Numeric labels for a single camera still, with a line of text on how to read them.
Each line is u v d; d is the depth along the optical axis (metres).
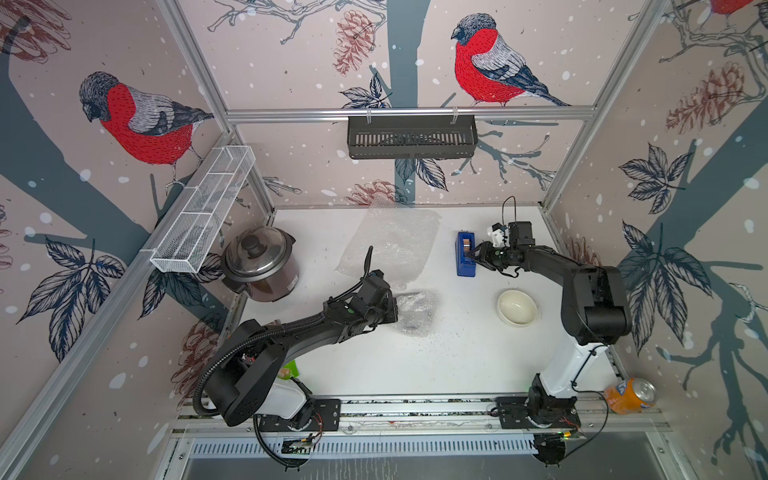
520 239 0.79
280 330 0.48
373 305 0.68
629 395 0.69
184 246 0.71
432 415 0.75
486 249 0.88
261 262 0.84
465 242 1.00
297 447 0.72
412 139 1.05
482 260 0.88
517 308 0.90
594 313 0.50
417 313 0.83
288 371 0.80
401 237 1.11
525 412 0.73
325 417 0.73
